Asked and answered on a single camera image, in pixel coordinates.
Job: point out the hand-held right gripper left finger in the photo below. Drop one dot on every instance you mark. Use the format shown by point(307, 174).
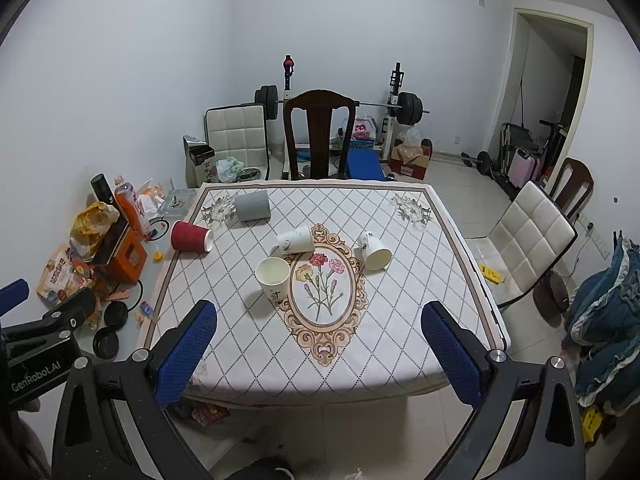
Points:
point(187, 355)

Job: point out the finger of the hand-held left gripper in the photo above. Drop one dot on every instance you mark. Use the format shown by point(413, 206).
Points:
point(12, 297)
point(70, 310)

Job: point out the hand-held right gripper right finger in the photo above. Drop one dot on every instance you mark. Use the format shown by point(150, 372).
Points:
point(452, 352)

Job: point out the red ribbed paper cup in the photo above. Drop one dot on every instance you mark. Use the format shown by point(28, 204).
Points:
point(187, 236)

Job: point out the white paper cup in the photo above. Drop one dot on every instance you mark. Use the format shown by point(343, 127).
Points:
point(370, 250)
point(274, 287)
point(295, 240)

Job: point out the grey cup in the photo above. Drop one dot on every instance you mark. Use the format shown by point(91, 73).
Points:
point(252, 206)

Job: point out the orange snack packet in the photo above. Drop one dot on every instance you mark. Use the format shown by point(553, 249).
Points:
point(62, 277)

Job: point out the black round lid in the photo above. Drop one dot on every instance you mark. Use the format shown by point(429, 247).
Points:
point(106, 344)
point(116, 316)

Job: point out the red packets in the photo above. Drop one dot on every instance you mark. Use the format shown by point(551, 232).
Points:
point(207, 414)

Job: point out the orange box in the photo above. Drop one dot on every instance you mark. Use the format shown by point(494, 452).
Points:
point(125, 257)

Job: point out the white patterned floral tablecloth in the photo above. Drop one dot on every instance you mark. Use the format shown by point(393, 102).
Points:
point(400, 290)

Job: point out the yellow plastic bag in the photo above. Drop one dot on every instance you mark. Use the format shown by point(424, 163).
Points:
point(90, 225)

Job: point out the yellow packet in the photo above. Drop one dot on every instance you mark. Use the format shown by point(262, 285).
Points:
point(491, 273)
point(591, 425)

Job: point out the orange bottle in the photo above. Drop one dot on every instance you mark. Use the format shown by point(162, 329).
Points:
point(127, 205)

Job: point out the black bottle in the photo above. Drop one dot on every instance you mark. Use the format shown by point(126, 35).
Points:
point(101, 189)

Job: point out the dark cloth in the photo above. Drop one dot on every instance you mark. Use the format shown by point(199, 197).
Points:
point(260, 469)

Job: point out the white padded chair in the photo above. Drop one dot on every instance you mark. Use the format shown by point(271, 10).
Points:
point(530, 230)
point(235, 135)

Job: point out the clear plastic tray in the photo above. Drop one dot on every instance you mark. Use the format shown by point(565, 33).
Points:
point(179, 202)

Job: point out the pile of blue clothes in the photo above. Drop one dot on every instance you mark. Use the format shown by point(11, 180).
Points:
point(607, 310)

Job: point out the white power strip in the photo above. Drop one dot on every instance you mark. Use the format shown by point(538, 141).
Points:
point(597, 242)

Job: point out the green white plastic bag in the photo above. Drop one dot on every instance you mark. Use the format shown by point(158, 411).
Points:
point(227, 170)

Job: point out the metal bowl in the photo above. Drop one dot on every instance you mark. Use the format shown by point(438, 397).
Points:
point(250, 175)

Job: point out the red cardboard box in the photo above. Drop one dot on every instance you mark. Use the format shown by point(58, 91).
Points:
point(409, 165)

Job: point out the small black barbell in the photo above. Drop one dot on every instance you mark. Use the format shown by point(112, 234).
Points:
point(482, 161)

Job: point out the pink suitcase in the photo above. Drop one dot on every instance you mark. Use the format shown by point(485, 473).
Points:
point(524, 167)

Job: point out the blue weight bench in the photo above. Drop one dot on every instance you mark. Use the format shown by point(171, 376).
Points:
point(365, 165)

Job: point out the dark wooden chair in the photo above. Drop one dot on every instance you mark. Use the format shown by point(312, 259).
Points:
point(575, 185)
point(319, 130)

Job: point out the clear plastic bag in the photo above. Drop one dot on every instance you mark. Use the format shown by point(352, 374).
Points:
point(411, 137)

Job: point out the folded grey stroller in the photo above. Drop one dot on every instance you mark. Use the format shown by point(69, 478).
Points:
point(515, 142)

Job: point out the black kick scooter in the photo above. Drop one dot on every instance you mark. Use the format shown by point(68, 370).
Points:
point(550, 142)

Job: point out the white pink plastic bag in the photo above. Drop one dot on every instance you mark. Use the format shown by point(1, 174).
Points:
point(363, 129)

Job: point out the white squat rack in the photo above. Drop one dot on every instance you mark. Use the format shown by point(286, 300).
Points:
point(390, 110)

